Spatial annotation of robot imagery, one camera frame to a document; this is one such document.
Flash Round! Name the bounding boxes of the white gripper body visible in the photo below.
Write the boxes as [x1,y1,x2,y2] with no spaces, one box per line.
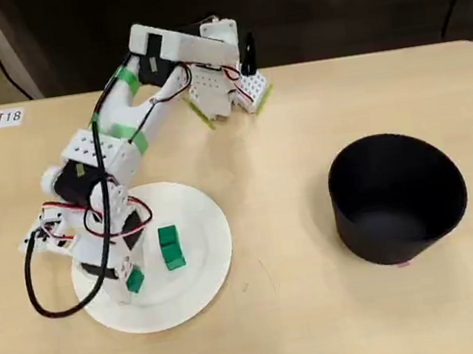
[65,184,154,284]

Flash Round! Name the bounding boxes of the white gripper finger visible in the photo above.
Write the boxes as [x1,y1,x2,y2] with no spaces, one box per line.
[82,261,139,311]
[134,236,156,279]

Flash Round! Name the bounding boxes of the green cube block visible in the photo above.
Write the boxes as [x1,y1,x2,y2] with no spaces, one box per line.
[161,239,188,272]
[156,223,182,247]
[124,267,148,296]

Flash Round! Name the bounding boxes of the black pot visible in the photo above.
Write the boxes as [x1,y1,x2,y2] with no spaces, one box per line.
[321,122,473,274]

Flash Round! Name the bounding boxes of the white round plate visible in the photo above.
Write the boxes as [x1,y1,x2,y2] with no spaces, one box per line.
[59,172,244,344]

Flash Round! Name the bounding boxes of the yellow-green tape strip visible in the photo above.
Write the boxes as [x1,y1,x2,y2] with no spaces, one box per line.
[250,83,278,116]
[183,94,217,134]

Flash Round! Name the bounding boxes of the white label MT18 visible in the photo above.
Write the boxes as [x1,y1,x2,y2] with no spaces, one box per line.
[0,105,28,129]

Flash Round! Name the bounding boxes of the white panel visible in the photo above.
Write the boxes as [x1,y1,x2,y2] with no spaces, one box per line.
[0,0,45,106]

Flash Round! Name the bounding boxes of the wrist camera on white mount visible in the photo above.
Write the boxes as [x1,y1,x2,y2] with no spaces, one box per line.
[14,200,79,261]

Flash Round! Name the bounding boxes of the black camera cable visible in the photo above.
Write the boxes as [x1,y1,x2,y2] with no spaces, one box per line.
[3,114,127,322]

